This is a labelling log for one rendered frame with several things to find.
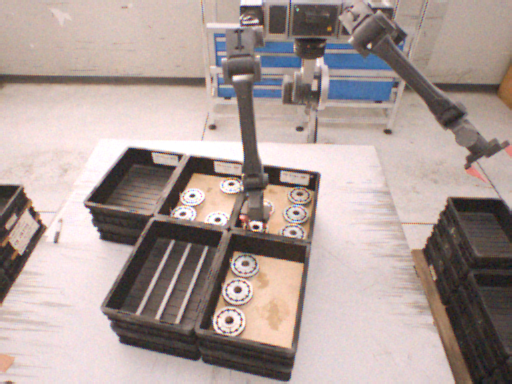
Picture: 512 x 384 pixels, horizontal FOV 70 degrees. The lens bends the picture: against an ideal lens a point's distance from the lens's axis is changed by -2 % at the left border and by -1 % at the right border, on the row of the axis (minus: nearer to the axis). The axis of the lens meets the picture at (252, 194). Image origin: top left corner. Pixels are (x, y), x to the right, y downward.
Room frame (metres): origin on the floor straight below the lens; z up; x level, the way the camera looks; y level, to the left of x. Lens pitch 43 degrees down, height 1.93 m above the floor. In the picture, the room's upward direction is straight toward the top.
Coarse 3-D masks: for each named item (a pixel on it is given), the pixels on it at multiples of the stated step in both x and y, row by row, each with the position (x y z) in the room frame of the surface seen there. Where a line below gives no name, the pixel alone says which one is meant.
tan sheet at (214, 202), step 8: (200, 176) 1.30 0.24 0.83; (208, 176) 1.30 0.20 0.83; (192, 184) 1.24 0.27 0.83; (200, 184) 1.24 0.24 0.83; (208, 184) 1.24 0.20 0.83; (216, 184) 1.24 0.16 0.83; (208, 192) 1.19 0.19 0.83; (216, 192) 1.19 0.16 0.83; (208, 200) 1.14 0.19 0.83; (216, 200) 1.14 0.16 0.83; (224, 200) 1.14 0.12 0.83; (232, 200) 1.14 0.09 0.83; (208, 208) 1.09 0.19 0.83; (216, 208) 1.09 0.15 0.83; (224, 208) 1.09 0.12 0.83; (232, 208) 1.09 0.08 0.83; (200, 216) 1.04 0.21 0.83
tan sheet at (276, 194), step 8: (264, 192) 1.19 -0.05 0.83; (272, 192) 1.19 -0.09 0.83; (280, 192) 1.19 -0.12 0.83; (288, 192) 1.19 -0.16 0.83; (312, 192) 1.19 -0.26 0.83; (272, 200) 1.14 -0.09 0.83; (280, 200) 1.14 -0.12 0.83; (312, 200) 1.14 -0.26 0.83; (280, 208) 1.09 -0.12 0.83; (280, 216) 1.04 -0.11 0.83; (272, 224) 1.00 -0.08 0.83; (280, 224) 1.00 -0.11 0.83; (272, 232) 0.96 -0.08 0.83
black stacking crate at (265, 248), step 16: (240, 240) 0.86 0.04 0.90; (256, 240) 0.85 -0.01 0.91; (272, 256) 0.83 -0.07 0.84; (288, 256) 0.82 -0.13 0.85; (304, 256) 0.81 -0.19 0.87; (224, 272) 0.76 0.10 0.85; (208, 304) 0.59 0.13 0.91; (208, 320) 0.57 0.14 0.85; (224, 352) 0.48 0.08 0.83; (240, 352) 0.48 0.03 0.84; (256, 352) 0.46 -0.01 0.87
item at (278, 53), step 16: (224, 48) 2.99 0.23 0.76; (256, 48) 2.98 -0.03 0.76; (272, 48) 2.97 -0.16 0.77; (288, 48) 2.97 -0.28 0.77; (272, 64) 2.97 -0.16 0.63; (288, 64) 2.97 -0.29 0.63; (272, 80) 2.97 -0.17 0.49; (224, 96) 2.99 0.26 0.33; (256, 96) 2.98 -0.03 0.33; (272, 96) 2.98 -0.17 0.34
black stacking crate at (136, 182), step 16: (128, 160) 1.35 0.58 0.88; (144, 160) 1.37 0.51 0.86; (112, 176) 1.22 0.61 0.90; (128, 176) 1.30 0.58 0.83; (144, 176) 1.30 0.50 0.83; (160, 176) 1.30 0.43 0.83; (96, 192) 1.09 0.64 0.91; (112, 192) 1.18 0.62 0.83; (128, 192) 1.19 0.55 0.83; (144, 192) 1.19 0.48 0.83; (160, 192) 1.19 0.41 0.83; (128, 208) 1.09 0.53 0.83; (144, 208) 1.09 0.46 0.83; (112, 224) 1.00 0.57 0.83; (128, 224) 0.98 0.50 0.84; (144, 224) 0.97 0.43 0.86
